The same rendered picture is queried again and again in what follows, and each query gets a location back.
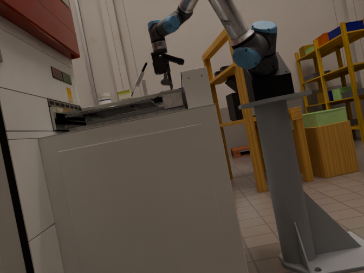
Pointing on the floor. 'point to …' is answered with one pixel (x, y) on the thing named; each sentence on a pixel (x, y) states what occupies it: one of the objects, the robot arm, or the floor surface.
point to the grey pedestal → (300, 200)
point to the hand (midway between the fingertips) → (172, 87)
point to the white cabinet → (145, 196)
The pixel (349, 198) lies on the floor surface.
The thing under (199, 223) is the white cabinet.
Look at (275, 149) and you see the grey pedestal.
